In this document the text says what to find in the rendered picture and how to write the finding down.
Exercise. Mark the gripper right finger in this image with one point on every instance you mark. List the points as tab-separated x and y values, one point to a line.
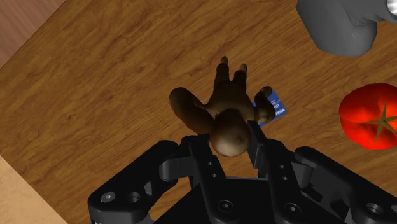
279	173

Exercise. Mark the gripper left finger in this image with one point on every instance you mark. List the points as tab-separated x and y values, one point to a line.
198	167

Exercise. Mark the blue bank card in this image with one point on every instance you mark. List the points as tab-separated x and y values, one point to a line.
276	107

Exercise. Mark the red tomato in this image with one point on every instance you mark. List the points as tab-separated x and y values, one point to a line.
369	116

